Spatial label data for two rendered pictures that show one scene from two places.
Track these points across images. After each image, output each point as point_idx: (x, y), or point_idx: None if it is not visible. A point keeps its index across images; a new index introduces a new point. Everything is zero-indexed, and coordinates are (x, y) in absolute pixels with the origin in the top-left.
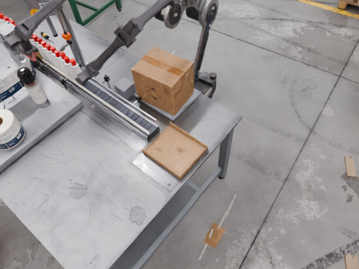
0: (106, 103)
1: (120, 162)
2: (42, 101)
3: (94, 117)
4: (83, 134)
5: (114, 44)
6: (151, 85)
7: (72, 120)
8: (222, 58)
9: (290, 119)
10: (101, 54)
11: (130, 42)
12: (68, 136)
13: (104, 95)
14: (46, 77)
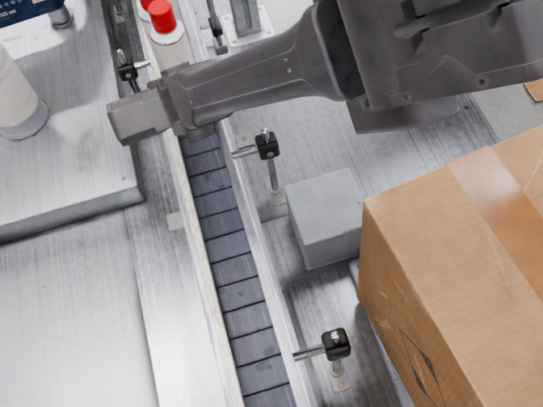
0: (204, 261)
1: None
2: (4, 120)
3: (147, 275)
4: (61, 333)
5: (281, 52)
6: (426, 347)
7: (70, 244)
8: None
9: None
10: (214, 67)
11: (390, 114)
12: (13, 309)
13: (230, 209)
14: (98, 23)
